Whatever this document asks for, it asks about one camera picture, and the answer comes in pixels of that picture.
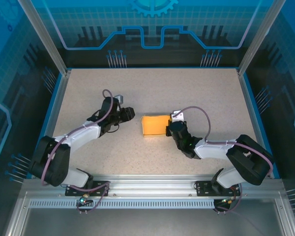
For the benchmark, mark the blue table edge strip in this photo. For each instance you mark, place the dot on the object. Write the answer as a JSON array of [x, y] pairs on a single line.
[[252, 98], [54, 98]]

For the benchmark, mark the aluminium lower frame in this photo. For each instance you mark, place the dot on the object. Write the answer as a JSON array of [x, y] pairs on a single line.
[[17, 216]]

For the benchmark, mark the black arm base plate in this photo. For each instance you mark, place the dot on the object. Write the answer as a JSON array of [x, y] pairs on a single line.
[[100, 188], [204, 188]]

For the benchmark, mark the aluminium side rail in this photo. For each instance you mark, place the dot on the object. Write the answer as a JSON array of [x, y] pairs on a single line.
[[60, 98], [246, 98]]

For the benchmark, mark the aluminium corner post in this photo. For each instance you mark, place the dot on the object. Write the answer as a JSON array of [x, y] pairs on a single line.
[[260, 37], [46, 37]]

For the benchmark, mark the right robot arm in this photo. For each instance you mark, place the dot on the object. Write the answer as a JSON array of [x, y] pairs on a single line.
[[211, 150]]

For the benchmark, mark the yellow paper box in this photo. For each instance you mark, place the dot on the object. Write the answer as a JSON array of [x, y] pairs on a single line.
[[155, 126]]

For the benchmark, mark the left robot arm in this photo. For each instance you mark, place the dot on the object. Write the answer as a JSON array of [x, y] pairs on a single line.
[[78, 136]]

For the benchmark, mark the aluminium front rail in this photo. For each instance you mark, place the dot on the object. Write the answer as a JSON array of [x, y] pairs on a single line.
[[150, 186]]

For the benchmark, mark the green LED connector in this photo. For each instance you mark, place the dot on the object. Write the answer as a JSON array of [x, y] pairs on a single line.
[[227, 201], [84, 199]]

